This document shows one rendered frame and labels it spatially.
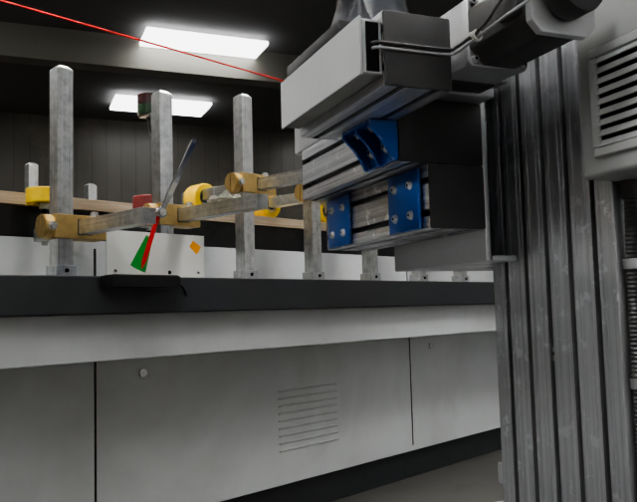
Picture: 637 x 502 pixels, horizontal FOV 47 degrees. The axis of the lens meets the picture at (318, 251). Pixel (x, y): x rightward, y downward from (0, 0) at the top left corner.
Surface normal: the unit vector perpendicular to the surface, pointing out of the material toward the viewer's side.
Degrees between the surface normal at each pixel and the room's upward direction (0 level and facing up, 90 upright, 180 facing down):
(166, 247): 90
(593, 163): 90
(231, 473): 90
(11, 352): 90
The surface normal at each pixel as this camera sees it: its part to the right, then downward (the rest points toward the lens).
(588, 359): -0.92, 0.00
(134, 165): 0.38, -0.08
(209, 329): 0.72, -0.07
